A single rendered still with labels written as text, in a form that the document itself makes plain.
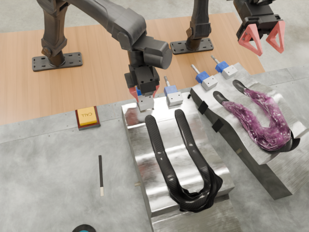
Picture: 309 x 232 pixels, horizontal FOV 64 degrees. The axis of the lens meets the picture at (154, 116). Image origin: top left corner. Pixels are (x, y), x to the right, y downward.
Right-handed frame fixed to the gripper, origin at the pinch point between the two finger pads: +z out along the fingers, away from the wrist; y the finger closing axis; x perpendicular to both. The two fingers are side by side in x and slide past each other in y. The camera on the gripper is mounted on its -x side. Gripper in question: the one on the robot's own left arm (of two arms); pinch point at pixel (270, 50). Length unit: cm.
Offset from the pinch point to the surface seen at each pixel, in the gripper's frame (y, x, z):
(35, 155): -70, 39, 2
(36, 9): -90, 124, -167
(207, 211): -18.6, 32.7, 32.9
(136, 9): 1, 124, -157
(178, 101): -18.3, 28.4, -4.1
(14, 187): -77, 39, 12
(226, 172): -11.6, 25.5, 23.7
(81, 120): -53, 36, -6
